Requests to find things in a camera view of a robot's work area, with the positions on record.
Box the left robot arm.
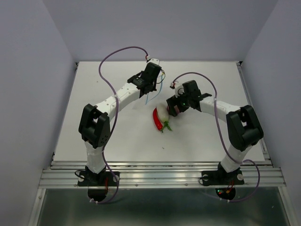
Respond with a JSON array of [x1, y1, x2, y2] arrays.
[[79, 59, 162, 186]]

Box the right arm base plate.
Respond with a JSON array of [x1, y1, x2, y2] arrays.
[[200, 170, 245, 186]]

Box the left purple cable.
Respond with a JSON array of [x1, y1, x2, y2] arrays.
[[98, 46, 120, 205]]

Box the white radish with leaves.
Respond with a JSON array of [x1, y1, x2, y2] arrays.
[[156, 104, 172, 131]]

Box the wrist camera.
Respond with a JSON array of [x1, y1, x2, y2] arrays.
[[146, 56, 160, 65], [170, 81, 184, 97]]

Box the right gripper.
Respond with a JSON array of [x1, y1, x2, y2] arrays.
[[166, 89, 191, 117]]

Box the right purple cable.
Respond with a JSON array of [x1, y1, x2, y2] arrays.
[[173, 72, 261, 203]]

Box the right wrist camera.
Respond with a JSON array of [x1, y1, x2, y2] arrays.
[[170, 81, 184, 97]]

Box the clear zip top bag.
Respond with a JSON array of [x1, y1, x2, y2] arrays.
[[145, 69, 166, 105]]

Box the purple cable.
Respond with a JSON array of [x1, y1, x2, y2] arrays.
[[173, 72, 261, 203], [98, 46, 120, 205]]

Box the red chili pepper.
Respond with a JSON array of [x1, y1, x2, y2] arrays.
[[152, 108, 163, 132]]

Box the aluminium mounting rail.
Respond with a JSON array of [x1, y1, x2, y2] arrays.
[[39, 161, 286, 189]]

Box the purple onion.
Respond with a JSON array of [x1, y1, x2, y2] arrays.
[[166, 106, 181, 117]]

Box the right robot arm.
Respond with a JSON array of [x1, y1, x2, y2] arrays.
[[166, 80, 264, 184]]

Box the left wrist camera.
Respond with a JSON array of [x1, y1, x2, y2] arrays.
[[146, 56, 160, 65]]

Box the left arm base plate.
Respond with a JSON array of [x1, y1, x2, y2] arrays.
[[75, 170, 117, 187]]

